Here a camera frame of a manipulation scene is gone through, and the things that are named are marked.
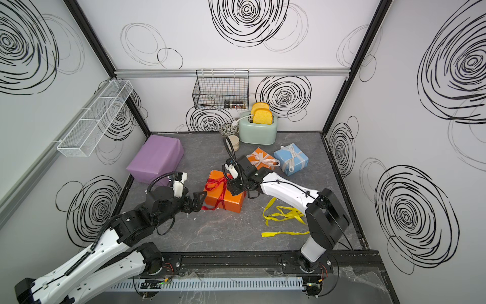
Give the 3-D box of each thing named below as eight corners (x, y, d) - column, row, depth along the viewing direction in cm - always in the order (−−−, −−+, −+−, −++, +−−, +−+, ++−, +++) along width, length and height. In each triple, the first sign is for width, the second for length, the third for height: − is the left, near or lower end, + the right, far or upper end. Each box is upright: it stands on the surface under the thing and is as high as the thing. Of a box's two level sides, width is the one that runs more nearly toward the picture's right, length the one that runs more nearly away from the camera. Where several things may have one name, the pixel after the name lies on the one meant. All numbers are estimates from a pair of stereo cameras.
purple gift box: (137, 182, 100) (125, 168, 90) (159, 149, 115) (151, 134, 105) (167, 188, 97) (158, 175, 87) (186, 153, 113) (180, 138, 103)
